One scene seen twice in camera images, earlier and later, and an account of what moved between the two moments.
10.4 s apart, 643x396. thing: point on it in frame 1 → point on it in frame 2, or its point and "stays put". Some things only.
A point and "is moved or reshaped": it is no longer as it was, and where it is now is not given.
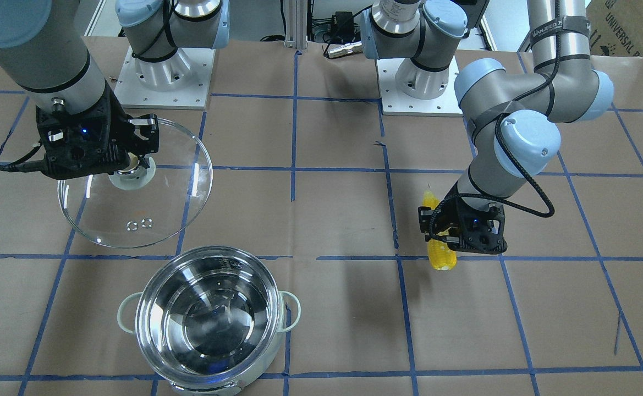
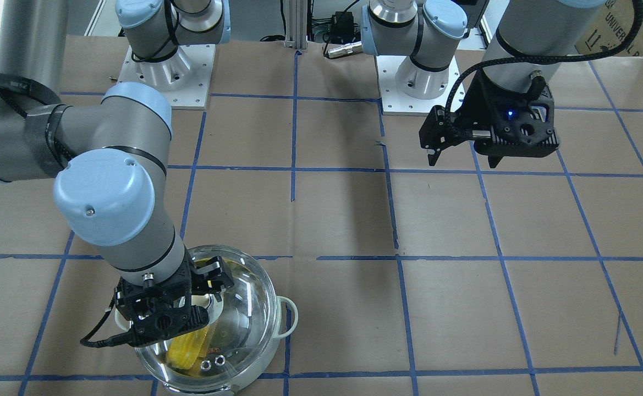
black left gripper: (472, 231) → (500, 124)
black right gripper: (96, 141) → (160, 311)
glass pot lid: (106, 215) is moved or reshaped
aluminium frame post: (296, 25) stays put
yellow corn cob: (441, 257) → (185, 353)
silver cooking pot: (207, 319) stays put
